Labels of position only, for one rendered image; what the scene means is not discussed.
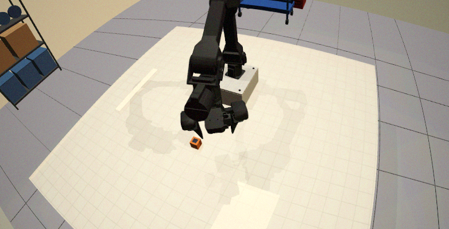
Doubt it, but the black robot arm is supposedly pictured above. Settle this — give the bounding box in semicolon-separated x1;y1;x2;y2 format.
184;0;247;134

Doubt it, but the orange block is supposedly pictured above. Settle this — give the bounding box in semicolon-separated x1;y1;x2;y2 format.
190;137;202;150

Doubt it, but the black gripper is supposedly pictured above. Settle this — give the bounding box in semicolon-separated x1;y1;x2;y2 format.
181;95;249;139

